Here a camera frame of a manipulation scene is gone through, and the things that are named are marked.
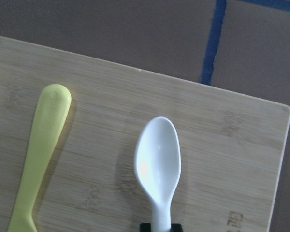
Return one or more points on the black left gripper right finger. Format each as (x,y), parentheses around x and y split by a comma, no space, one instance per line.
(176,227)

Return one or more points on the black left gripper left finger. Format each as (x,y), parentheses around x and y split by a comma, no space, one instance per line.
(145,227)

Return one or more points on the white plastic spoon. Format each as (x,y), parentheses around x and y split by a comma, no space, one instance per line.
(157,166)

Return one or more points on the bamboo cutting board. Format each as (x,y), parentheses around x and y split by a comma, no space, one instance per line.
(232,145)

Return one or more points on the yellow plastic knife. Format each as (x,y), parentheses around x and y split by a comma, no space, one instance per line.
(49,118)

